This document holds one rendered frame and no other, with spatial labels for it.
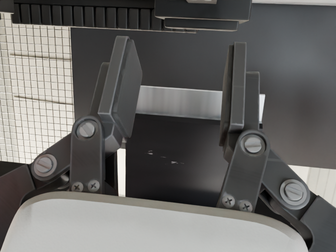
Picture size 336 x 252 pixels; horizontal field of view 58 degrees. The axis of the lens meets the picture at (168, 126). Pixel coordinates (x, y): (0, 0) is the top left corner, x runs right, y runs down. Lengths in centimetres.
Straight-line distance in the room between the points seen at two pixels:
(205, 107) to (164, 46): 51
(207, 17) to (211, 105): 20
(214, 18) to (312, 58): 39
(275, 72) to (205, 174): 53
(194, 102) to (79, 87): 60
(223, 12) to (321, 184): 256
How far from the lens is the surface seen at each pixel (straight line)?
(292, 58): 75
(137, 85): 15
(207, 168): 23
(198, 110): 23
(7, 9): 60
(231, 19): 41
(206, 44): 72
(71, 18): 65
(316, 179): 286
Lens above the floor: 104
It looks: 17 degrees up
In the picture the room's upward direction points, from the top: 177 degrees counter-clockwise
